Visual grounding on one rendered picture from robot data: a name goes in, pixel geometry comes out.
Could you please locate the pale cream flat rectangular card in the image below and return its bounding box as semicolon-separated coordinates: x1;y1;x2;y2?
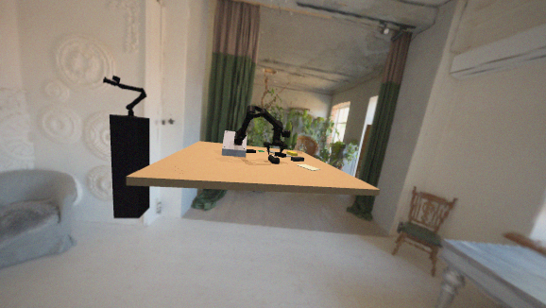
297;164;320;171

